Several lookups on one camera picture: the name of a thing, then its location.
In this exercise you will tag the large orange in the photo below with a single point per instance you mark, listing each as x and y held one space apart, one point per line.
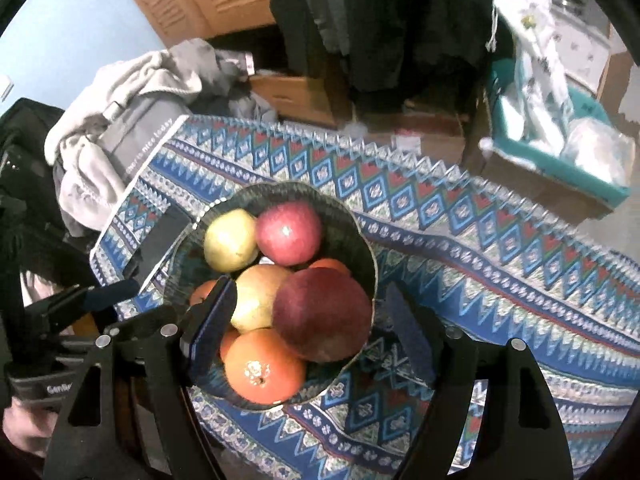
201 292

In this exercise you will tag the clear plastic bag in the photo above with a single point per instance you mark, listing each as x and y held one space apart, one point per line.
600 150

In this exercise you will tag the wooden drawer box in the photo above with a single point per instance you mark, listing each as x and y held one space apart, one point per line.
318 101

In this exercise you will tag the small flat cardboard box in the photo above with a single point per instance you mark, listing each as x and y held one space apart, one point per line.
436 135

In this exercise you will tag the orange persimmon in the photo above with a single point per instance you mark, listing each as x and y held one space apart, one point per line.
260 368

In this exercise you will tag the white printed rice bag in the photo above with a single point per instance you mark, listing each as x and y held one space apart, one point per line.
539 75

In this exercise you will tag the person's left hand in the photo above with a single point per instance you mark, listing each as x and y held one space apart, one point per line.
29 429

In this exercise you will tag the pile of grey clothes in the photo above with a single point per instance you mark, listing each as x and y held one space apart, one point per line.
108 133

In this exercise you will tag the small orange tangerine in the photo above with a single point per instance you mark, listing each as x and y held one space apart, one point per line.
230 336

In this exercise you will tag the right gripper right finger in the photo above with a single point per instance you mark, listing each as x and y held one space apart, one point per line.
419 331

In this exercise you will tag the black hanging coat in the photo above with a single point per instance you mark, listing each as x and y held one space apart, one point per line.
392 51

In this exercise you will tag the white patterned storage box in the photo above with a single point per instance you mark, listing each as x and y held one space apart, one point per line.
584 51

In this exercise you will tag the dark red apple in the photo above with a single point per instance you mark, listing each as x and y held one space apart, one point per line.
289 234

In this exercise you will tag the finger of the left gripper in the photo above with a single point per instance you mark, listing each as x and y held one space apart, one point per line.
100 298

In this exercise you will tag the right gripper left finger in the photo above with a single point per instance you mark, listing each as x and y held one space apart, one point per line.
203 327

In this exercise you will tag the teal cardboard box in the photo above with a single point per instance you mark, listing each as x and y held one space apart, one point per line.
508 135

